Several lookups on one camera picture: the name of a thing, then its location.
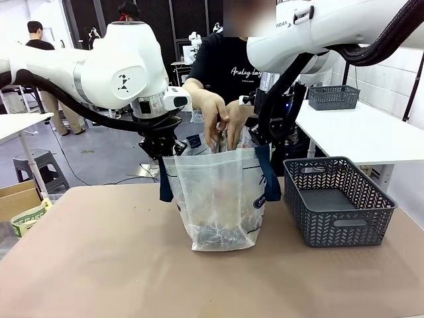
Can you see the collaborator right hand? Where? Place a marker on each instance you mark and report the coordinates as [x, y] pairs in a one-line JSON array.
[[212, 112]]

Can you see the collaborator left hand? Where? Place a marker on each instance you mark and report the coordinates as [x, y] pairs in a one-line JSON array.
[[236, 117]]

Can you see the grey plastic step stool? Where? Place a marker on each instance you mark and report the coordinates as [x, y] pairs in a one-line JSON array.
[[46, 165]]

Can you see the black light stand pole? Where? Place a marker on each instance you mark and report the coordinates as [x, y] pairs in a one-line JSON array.
[[346, 74]]

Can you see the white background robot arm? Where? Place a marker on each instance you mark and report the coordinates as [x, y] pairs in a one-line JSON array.
[[194, 41]]

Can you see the metal sheet on floor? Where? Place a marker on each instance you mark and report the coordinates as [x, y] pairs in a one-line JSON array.
[[145, 170]]

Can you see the white side table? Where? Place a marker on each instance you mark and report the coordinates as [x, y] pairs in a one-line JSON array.
[[357, 139]]

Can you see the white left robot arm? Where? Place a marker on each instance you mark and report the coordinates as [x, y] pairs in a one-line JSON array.
[[99, 66]]

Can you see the black tripod stand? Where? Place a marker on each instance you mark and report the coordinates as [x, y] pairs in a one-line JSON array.
[[410, 96]]

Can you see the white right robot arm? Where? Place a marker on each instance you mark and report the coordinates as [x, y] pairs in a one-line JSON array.
[[331, 30]]

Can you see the mannequin cream jacket grey trousers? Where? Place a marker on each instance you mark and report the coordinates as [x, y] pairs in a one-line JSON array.
[[127, 10]]

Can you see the bystander in khaki trousers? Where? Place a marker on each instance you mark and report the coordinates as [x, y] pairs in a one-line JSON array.
[[36, 44]]

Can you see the collaborator right forearm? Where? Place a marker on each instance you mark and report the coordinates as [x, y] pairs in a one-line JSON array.
[[195, 91]]

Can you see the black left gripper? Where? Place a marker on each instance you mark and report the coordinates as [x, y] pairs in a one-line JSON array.
[[159, 144]]

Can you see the grey plastic lattice basket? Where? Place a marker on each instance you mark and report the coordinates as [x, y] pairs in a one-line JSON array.
[[333, 99], [334, 202]]

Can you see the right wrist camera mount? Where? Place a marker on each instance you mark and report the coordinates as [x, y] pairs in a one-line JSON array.
[[246, 100]]

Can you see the white desk with pole leg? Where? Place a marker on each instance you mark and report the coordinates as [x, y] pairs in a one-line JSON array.
[[16, 124]]

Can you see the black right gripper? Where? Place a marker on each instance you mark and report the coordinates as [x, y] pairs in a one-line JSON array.
[[281, 116]]

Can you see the collaborator body in black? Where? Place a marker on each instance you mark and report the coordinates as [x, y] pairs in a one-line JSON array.
[[225, 63]]

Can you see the clear plastic storage bin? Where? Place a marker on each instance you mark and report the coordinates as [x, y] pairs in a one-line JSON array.
[[197, 117]]

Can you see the silver foil snack packet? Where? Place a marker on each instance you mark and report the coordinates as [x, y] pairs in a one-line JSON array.
[[222, 139]]

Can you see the green printed carton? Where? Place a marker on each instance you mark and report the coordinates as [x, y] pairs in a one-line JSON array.
[[30, 218]]

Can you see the brown cardboard box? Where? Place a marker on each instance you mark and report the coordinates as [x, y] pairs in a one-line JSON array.
[[18, 198]]

